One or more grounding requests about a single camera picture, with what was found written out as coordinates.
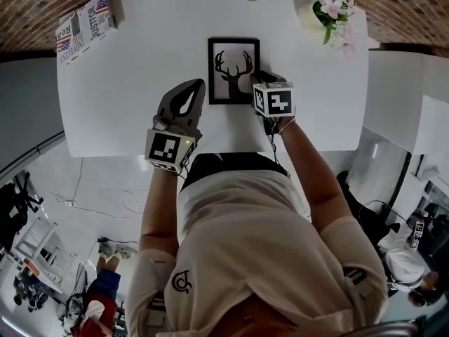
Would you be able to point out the person's right forearm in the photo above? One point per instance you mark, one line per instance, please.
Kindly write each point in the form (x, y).
(308, 174)

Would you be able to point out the white frame table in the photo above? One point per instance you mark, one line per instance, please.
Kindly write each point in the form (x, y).
(35, 237)

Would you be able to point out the white power strip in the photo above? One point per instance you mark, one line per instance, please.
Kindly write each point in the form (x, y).
(71, 203)

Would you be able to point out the white pot with pink flowers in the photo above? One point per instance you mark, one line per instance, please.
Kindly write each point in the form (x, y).
(308, 16)

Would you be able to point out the printed white book box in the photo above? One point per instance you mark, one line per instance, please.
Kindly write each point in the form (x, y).
(84, 30)

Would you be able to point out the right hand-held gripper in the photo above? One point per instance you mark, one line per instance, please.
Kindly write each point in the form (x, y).
(279, 100)

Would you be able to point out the framed deer silhouette picture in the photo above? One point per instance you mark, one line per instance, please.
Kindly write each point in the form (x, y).
(231, 58)

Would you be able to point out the black office chair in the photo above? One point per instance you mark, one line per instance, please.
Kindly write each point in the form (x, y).
(14, 205)

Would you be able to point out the white desk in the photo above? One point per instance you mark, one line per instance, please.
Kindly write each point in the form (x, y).
(140, 83)

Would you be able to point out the person's beige shirt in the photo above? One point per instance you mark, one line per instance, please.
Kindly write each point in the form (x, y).
(245, 244)

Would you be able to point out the person's black trousers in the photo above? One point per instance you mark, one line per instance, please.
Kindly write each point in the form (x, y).
(228, 163)

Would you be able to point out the person's left forearm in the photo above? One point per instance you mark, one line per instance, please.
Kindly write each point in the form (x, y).
(159, 209)

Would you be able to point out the white cabinet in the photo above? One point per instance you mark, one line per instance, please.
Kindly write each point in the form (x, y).
(393, 93)

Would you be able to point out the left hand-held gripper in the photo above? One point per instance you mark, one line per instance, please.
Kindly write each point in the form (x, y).
(165, 149)

